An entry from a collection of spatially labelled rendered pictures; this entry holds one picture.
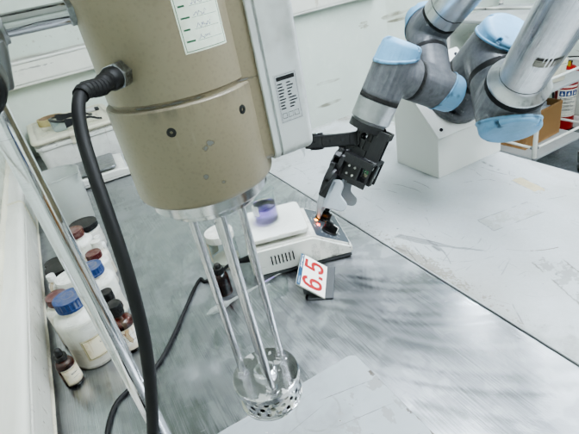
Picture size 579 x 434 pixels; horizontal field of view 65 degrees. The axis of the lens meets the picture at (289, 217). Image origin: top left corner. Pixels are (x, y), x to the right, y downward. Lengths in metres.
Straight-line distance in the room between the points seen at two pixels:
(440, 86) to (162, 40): 0.68
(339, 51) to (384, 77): 1.78
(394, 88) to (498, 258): 0.36
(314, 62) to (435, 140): 1.49
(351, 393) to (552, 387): 0.25
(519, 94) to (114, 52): 0.76
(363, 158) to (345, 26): 1.80
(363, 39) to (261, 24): 2.40
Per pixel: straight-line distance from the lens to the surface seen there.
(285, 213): 0.91
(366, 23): 2.71
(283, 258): 0.86
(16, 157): 0.32
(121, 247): 0.23
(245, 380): 0.48
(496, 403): 0.67
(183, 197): 0.31
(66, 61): 2.11
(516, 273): 0.86
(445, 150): 1.15
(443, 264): 0.87
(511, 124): 0.96
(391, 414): 0.63
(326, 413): 0.64
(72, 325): 0.80
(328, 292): 0.82
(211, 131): 0.29
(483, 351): 0.72
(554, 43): 0.84
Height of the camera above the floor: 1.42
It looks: 29 degrees down
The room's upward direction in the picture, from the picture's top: 12 degrees counter-clockwise
